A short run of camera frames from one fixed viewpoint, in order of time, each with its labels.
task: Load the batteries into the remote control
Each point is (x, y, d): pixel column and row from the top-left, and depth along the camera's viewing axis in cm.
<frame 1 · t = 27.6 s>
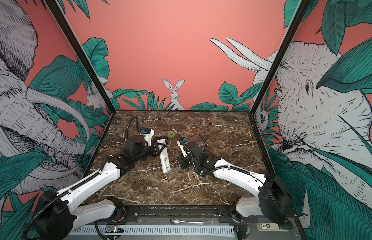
left hand: (164, 143, 78), fingers closed
right hand: (176, 156, 78), fingers closed
white remote control: (164, 157, 80), point 16 cm above the table
green tape roll: (171, 134, 109), on the table

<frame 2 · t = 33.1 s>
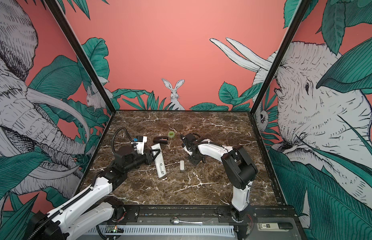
left hand: (158, 149, 76), fingers closed
right hand: (194, 157, 92), fingers open
white remote control: (159, 160, 78), point 16 cm above the table
white battery cover: (182, 165, 93), on the table
the other named things where they were.

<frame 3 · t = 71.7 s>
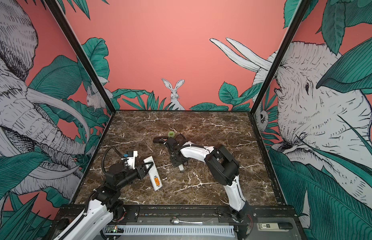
left hand: (151, 162, 77), fingers closed
right hand: (175, 161, 92), fingers open
white remote control: (153, 174, 79), point 10 cm above the table
orange battery upper: (157, 181, 80), point 7 cm above the table
the other named things where they were.

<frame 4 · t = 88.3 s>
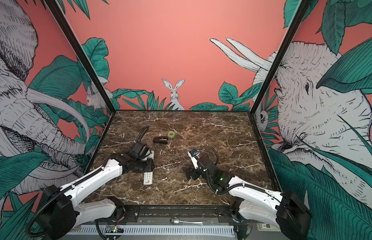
left hand: (151, 164, 82), fingers open
right hand: (187, 163, 79), fingers open
white remote control: (148, 177, 81), point 8 cm above the table
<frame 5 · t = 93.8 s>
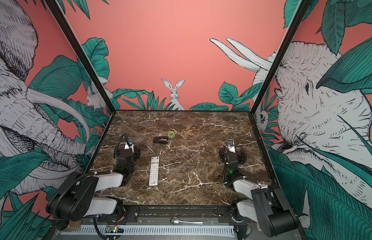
left hand: (125, 143, 88), fingers open
right hand: (231, 145, 87), fingers open
white remote control: (154, 171, 89), point 2 cm above the table
